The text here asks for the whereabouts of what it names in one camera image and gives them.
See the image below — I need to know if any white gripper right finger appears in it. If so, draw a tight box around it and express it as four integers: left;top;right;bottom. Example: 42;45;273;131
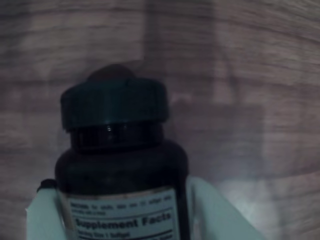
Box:
186;174;269;240

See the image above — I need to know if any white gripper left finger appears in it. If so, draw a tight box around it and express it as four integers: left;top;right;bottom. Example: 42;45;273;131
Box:
24;178;69;240

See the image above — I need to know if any green-capped pill bottle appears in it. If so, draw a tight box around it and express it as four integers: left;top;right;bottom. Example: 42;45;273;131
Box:
54;76;191;240

